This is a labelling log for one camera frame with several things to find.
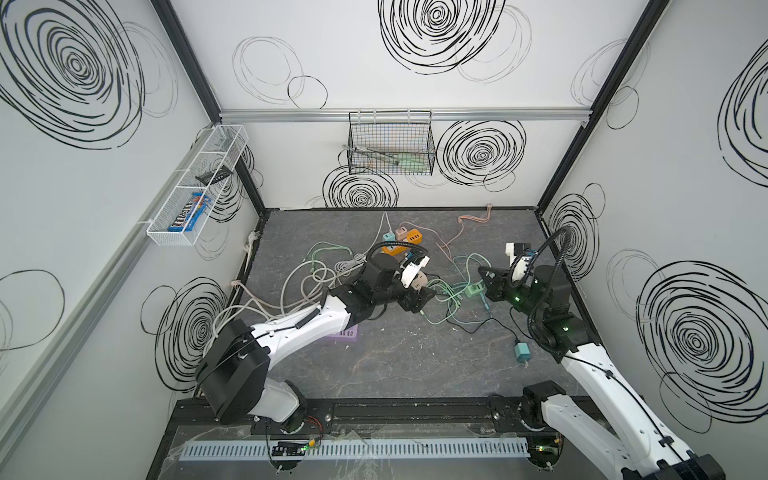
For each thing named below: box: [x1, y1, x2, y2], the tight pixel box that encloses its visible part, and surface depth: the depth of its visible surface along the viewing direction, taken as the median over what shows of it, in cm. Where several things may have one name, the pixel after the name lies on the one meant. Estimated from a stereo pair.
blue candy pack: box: [168, 192, 212, 232], surface depth 72 cm
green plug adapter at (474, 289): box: [465, 283, 485, 298], surface depth 82 cm
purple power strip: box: [320, 324, 358, 342], surface depth 86 cm
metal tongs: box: [342, 145, 400, 165], surface depth 86 cm
